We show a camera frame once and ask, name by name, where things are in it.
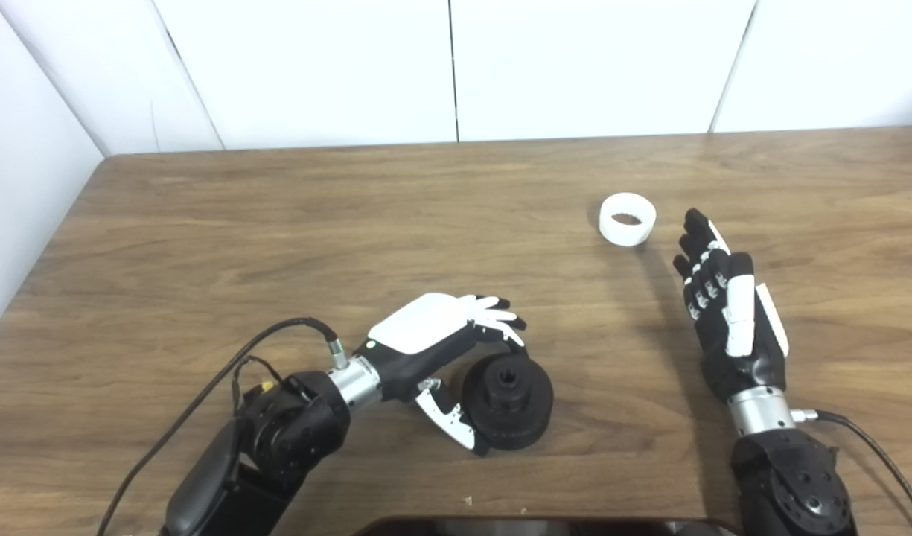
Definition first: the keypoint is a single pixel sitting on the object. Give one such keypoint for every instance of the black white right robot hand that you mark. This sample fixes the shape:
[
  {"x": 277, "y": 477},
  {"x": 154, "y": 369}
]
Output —
[{"x": 757, "y": 365}]

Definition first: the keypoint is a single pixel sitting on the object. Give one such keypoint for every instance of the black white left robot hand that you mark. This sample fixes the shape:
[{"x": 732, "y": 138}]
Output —
[{"x": 426, "y": 324}]

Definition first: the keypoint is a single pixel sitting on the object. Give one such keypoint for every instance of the round black part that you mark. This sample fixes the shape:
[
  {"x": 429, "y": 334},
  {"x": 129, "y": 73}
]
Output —
[{"x": 523, "y": 424}]

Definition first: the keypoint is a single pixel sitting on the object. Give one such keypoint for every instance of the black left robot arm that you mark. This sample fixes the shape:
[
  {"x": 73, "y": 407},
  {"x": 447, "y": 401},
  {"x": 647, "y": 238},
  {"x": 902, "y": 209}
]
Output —
[{"x": 292, "y": 432}]

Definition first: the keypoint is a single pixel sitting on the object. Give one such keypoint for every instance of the glossy black robot chest edge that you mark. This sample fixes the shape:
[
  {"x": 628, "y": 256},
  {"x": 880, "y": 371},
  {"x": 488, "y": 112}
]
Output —
[{"x": 545, "y": 528}]

